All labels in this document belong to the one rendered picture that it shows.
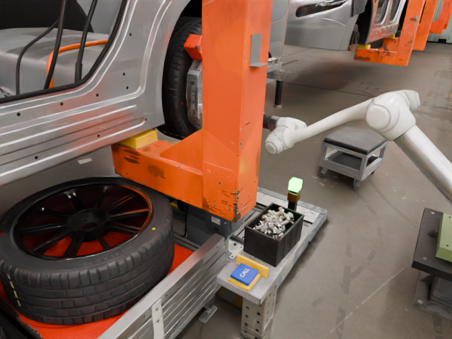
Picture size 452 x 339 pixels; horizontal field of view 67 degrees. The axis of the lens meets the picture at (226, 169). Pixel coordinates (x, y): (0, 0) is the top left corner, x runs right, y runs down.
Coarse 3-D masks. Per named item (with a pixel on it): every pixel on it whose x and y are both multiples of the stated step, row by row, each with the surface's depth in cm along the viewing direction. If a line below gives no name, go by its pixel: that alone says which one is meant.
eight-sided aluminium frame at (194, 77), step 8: (192, 64) 156; (200, 64) 154; (192, 72) 154; (200, 72) 153; (192, 80) 154; (200, 80) 154; (192, 88) 158; (200, 88) 156; (192, 96) 160; (200, 96) 158; (192, 104) 161; (200, 104) 160; (192, 112) 163; (200, 112) 162; (192, 120) 163; (200, 120) 163; (200, 128) 173
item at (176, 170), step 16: (160, 144) 153; (176, 144) 133; (192, 144) 128; (128, 160) 150; (144, 160) 144; (160, 160) 138; (176, 160) 136; (192, 160) 131; (128, 176) 155; (144, 176) 148; (160, 176) 142; (176, 176) 136; (192, 176) 131; (176, 192) 140; (192, 192) 135
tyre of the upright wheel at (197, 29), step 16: (176, 32) 160; (192, 32) 156; (176, 48) 155; (176, 64) 154; (176, 80) 154; (176, 96) 157; (176, 112) 161; (160, 128) 181; (176, 128) 169; (192, 128) 174
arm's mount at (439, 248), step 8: (448, 216) 166; (440, 224) 167; (448, 224) 160; (440, 232) 157; (448, 232) 154; (440, 240) 149; (448, 240) 149; (440, 248) 145; (448, 248) 144; (440, 256) 146; (448, 256) 144
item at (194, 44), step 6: (192, 36) 149; (198, 36) 148; (186, 42) 149; (192, 42) 148; (198, 42) 146; (186, 48) 150; (192, 48) 147; (198, 48) 147; (192, 54) 152; (198, 54) 150
